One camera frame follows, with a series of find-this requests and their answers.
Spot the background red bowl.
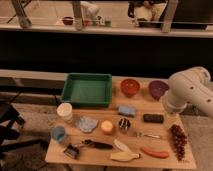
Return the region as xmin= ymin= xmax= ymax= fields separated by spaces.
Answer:
xmin=62 ymin=17 xmax=73 ymax=25

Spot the black binder clip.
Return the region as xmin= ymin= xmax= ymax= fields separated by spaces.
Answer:
xmin=64 ymin=145 xmax=79 ymax=159

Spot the orange round fruit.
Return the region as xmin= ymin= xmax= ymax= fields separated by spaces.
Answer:
xmin=101 ymin=120 xmax=114 ymax=135

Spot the small metal cup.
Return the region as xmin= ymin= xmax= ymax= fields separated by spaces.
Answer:
xmin=118 ymin=118 xmax=131 ymax=133

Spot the orange carrot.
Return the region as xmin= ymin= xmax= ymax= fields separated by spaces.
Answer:
xmin=140 ymin=147 xmax=169 ymax=159

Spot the crumpled blue grey cloth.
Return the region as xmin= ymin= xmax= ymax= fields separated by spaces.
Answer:
xmin=75 ymin=116 xmax=98 ymax=133

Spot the black handled brush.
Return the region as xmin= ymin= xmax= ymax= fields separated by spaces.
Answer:
xmin=82 ymin=139 xmax=113 ymax=150

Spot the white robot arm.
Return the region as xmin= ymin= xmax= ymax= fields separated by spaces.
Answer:
xmin=162 ymin=67 xmax=213 ymax=118

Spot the dark red grape bunch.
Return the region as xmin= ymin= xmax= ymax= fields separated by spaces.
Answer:
xmin=170 ymin=124 xmax=187 ymax=161

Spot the blue plastic cup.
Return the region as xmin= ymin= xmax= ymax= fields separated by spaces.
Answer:
xmin=50 ymin=126 xmax=66 ymax=143

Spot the black rectangular block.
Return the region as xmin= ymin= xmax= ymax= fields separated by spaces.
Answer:
xmin=143 ymin=114 xmax=164 ymax=123

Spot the metal spoon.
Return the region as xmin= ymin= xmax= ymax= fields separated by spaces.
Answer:
xmin=134 ymin=132 xmax=162 ymax=139

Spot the white spatula piece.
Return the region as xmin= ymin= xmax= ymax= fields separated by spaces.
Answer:
xmin=114 ymin=139 xmax=131 ymax=152

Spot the background person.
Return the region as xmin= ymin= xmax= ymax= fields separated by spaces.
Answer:
xmin=127 ymin=0 xmax=167 ymax=21

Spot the black chair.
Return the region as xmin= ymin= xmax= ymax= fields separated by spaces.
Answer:
xmin=0 ymin=93 xmax=49 ymax=160

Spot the green plastic tray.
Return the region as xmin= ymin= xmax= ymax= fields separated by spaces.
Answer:
xmin=61 ymin=73 xmax=112 ymax=107

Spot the purple bowl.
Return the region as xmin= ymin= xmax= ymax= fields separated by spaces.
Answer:
xmin=149 ymin=80 xmax=169 ymax=100

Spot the blue sponge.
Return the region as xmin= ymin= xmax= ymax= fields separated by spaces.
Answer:
xmin=118 ymin=105 xmax=136 ymax=117

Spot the white paper cup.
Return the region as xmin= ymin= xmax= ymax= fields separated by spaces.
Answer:
xmin=57 ymin=103 xmax=73 ymax=122

